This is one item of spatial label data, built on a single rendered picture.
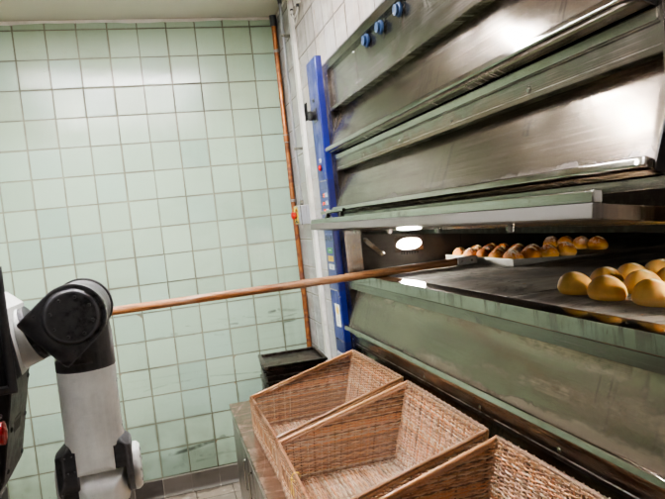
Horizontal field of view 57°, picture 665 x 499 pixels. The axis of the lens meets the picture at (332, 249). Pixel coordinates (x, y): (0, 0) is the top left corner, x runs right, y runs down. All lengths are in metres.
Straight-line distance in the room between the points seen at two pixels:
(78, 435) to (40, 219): 2.55
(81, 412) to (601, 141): 0.98
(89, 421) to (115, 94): 2.69
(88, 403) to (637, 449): 0.93
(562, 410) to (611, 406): 0.14
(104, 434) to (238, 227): 2.55
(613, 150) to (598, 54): 0.18
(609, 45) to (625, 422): 0.67
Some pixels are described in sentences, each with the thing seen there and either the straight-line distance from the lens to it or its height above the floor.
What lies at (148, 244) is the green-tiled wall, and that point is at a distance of 3.48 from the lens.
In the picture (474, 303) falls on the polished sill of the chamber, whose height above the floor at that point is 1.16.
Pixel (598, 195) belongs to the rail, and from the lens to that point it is 1.01.
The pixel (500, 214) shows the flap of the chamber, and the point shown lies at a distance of 1.21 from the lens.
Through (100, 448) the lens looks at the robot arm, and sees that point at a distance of 1.06.
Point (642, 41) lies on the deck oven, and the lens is 1.15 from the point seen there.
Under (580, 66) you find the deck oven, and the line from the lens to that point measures 1.26.
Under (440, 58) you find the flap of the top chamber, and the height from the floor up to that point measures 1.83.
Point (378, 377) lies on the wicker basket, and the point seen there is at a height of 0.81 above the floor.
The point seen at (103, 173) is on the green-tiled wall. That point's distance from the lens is 3.50.
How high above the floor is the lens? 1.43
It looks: 3 degrees down
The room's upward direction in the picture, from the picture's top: 6 degrees counter-clockwise
